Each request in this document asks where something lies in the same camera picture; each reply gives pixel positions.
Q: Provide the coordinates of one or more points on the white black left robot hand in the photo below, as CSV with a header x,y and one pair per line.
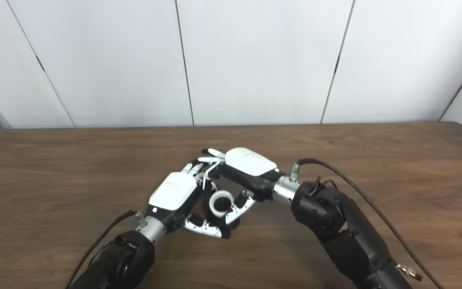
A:
x,y
175,192

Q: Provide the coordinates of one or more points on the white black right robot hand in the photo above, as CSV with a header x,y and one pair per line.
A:
x,y
251,162

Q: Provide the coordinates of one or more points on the round black part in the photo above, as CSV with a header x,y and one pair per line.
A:
x,y
234,225

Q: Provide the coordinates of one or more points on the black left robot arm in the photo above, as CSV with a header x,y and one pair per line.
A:
x,y
122,261

